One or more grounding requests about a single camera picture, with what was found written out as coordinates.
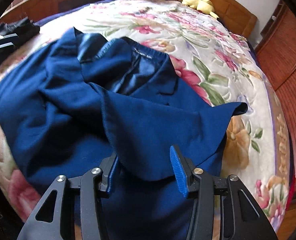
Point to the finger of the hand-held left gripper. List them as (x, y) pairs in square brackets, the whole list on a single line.
[(2, 40), (1, 50)]

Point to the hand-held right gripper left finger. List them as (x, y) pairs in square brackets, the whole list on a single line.
[(107, 177)]

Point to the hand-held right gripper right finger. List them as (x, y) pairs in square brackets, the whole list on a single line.
[(179, 172)]

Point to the navy blue blazer jacket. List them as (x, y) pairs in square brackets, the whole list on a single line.
[(87, 120)]

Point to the black garment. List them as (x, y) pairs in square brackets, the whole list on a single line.
[(22, 28)]

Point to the long wooden desk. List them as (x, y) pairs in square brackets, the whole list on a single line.
[(45, 2)]

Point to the floral bed blanket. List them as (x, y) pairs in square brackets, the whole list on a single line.
[(213, 55)]

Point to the wooden slatted wardrobe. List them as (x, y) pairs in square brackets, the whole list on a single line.
[(288, 55)]

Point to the yellow plush toy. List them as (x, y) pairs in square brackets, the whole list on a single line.
[(198, 2)]

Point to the wooden bed headboard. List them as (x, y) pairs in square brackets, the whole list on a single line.
[(228, 7)]

